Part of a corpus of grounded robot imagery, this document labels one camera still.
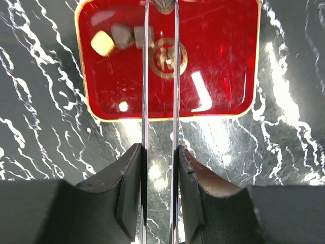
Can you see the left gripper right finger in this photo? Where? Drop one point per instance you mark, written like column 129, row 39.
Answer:
column 217, row 211

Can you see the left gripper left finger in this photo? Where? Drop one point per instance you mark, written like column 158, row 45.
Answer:
column 100, row 209

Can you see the dark round chocolate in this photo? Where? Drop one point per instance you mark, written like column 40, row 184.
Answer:
column 164, row 6

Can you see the dark chocolate piece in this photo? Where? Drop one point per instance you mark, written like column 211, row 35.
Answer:
column 139, row 33

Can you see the tan hexagon chocolate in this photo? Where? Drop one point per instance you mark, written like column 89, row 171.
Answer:
column 102, row 43

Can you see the dark hexagon chocolate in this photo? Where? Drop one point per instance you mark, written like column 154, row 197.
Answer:
column 123, row 35

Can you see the red lacquer tray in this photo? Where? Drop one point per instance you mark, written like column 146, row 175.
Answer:
column 213, row 45

